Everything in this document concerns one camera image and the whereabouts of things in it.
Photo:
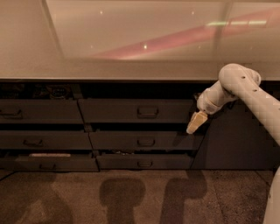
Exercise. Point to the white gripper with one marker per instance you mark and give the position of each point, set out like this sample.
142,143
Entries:
207,104

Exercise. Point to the grey drawer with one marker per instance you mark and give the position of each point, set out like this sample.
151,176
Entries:
44,140
144,162
40,111
144,140
135,110
50,164

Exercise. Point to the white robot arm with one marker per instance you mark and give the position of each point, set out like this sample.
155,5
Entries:
239,82

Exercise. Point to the white object in bottom drawer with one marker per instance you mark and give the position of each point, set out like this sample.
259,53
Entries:
49,155

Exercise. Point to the dark items in left drawer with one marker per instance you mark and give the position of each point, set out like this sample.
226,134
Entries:
35,91

